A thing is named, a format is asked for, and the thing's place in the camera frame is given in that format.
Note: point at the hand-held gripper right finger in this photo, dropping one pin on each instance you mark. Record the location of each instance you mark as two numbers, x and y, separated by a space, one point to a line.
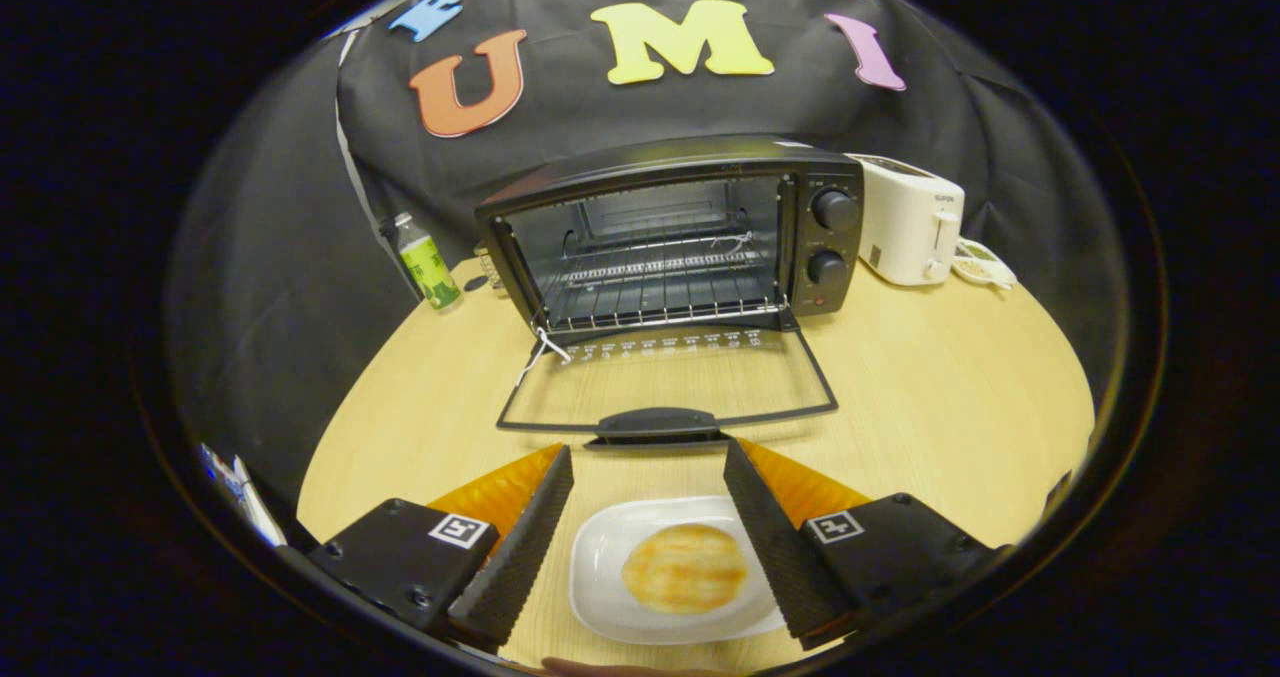
780 547

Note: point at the white toaster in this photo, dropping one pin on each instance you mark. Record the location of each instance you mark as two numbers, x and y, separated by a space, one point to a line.
905 222

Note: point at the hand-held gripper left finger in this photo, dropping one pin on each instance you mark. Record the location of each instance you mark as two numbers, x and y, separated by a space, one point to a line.
525 547

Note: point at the green drink bottle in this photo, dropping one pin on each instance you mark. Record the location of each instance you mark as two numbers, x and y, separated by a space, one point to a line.
428 267

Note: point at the white divided snack dish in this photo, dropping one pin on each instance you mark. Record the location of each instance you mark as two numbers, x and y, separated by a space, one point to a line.
985 267

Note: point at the white and blue packet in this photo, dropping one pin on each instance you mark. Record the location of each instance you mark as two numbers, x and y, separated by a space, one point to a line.
245 487

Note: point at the small black cap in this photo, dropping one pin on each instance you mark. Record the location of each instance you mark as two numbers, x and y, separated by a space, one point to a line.
475 283

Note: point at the black toaster oven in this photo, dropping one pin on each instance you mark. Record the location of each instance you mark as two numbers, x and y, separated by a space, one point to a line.
650 160

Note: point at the white square plate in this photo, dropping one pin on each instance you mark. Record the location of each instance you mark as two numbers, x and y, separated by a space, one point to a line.
600 577

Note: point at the round golden bun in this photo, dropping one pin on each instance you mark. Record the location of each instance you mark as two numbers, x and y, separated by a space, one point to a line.
685 567

